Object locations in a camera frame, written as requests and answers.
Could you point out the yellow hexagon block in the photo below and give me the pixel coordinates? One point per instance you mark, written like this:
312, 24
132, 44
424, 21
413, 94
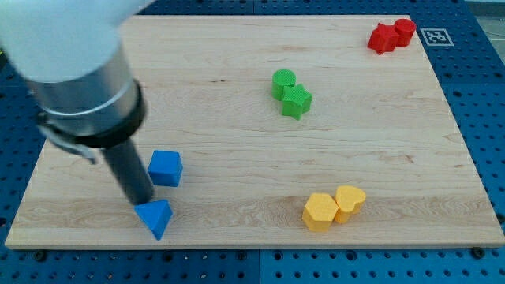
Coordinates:
319, 212

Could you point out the red star block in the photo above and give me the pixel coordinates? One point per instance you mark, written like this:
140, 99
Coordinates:
383, 39

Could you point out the green cylinder block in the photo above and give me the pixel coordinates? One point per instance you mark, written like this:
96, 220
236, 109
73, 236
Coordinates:
281, 78

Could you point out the red cylinder block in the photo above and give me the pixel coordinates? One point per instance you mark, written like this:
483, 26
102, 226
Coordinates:
405, 29

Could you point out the blue triangle block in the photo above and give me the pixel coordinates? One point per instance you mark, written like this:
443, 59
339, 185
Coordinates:
155, 215

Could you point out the yellow heart block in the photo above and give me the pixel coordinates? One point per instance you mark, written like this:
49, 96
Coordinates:
349, 200

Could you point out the white fiducial marker tag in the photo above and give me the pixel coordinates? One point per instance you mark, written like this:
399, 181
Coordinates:
436, 37

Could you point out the green star block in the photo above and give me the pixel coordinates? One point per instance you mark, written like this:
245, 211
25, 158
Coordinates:
296, 100

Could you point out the blue cube block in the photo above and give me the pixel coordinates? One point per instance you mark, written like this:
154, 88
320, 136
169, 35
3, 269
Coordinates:
165, 168

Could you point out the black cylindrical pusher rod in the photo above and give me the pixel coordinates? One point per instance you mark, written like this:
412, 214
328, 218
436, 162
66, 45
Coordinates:
129, 171

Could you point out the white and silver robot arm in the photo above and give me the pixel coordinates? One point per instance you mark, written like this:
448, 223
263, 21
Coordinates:
71, 56

